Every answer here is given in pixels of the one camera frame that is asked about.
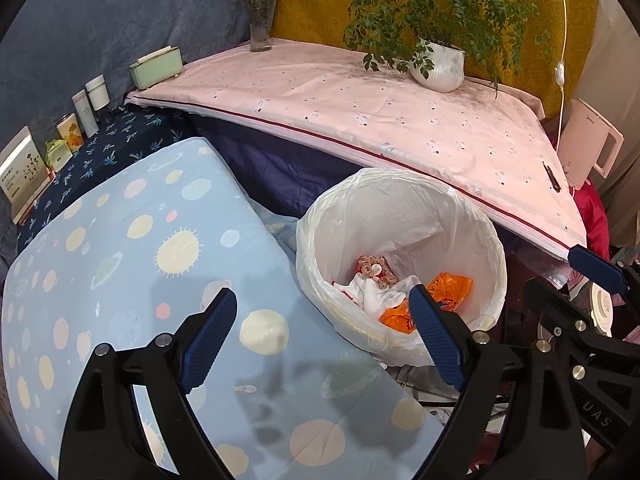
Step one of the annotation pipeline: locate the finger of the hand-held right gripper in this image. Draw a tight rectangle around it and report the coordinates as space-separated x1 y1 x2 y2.
522 277 640 376
567 244 640 302

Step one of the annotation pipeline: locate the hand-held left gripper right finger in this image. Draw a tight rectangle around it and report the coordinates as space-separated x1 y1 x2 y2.
408 284 588 480

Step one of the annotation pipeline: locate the small black clip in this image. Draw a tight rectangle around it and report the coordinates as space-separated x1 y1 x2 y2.
542 162 564 194

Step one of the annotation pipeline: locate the yellow backdrop cloth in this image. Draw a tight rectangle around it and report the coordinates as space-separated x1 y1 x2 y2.
270 0 598 121

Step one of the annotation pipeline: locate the pink cloth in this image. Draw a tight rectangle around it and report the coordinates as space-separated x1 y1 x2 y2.
124 37 588 261

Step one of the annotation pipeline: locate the light blue printed cloth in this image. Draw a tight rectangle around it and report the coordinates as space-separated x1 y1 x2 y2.
0 137 446 480

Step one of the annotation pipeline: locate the navy cloth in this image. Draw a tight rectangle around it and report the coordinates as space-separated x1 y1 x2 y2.
192 115 506 221

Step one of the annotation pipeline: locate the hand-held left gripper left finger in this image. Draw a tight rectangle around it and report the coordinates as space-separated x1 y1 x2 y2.
59 287 238 480

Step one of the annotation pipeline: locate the green tissue box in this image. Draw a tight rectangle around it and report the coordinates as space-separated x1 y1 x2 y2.
129 46 182 90

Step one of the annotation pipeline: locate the bin with white bag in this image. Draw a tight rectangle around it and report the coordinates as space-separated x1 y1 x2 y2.
296 167 507 367

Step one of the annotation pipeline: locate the glass vase with pink flowers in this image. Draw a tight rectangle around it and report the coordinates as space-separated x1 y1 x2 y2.
229 0 289 53

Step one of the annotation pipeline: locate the orange plastic wrapper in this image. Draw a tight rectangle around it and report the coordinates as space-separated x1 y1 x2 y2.
429 272 474 307
379 305 419 335

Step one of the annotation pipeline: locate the white round reel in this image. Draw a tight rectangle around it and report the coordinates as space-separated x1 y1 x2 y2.
590 282 615 339

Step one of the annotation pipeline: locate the white box with plant print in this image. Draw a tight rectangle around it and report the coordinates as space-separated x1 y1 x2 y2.
0 127 56 224

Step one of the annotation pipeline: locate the potted plant in white pot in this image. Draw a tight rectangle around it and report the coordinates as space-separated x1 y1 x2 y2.
300 0 556 95

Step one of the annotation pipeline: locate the dark blue patterned cloth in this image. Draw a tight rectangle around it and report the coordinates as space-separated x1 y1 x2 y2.
17 105 201 251

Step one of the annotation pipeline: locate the white tissue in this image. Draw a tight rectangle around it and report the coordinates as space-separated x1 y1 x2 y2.
347 274 421 317

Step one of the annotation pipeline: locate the small green packet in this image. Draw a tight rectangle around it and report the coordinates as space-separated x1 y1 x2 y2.
45 139 71 172

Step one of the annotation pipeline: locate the red cloth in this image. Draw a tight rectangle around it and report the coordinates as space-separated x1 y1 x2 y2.
572 180 610 261

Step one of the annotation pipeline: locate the tall white bottle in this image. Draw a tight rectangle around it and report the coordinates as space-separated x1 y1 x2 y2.
72 91 99 137

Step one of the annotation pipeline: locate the white jar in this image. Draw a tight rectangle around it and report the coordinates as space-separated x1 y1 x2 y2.
85 75 111 112

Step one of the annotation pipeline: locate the white cable with switch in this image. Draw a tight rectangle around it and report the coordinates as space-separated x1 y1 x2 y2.
551 0 572 128

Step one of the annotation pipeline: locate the pink kettle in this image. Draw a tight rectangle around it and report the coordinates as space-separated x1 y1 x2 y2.
556 98 625 191

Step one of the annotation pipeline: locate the brown patterned snack wrapper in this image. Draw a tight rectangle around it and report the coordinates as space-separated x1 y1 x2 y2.
356 255 396 288

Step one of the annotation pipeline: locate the grey-blue backdrop cloth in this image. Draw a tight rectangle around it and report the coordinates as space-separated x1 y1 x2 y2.
0 0 281 221

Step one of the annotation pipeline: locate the small orange carton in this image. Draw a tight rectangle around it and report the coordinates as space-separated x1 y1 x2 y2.
56 116 84 154

